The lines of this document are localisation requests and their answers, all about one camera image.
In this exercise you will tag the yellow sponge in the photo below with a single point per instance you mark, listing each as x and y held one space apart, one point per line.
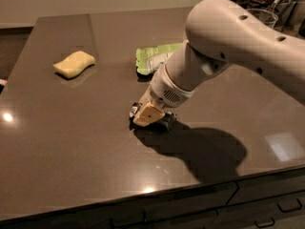
74 64

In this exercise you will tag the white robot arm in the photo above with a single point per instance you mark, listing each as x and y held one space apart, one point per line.
220 33

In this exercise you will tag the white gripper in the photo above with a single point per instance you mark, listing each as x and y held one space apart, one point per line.
166 89

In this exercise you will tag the green chip bag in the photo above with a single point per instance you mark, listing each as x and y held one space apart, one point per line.
150 59

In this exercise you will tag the black rxbar chocolate wrapper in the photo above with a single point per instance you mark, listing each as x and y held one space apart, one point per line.
164 123

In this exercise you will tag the dark drawer cabinet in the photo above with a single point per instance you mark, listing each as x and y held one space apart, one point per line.
268 201

